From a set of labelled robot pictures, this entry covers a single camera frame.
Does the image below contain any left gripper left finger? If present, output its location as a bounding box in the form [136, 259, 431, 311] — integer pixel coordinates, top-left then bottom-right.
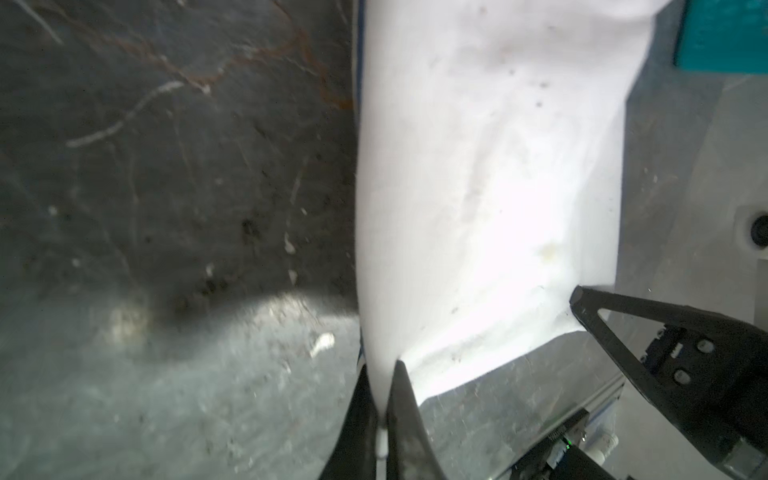
[319, 364, 379, 480]

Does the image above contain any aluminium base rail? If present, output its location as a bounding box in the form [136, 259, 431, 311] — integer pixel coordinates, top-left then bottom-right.
[498, 375, 626, 479]

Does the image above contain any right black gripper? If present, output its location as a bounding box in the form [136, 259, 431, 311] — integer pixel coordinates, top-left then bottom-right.
[570, 286, 767, 479]

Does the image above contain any teal plastic basket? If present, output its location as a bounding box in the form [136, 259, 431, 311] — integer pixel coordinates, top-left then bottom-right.
[674, 0, 767, 75]

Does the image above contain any white navy tank top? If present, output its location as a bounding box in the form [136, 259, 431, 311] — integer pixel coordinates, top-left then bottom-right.
[352, 0, 673, 421]

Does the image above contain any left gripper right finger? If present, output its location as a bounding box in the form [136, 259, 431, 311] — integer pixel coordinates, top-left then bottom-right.
[386, 360, 447, 480]

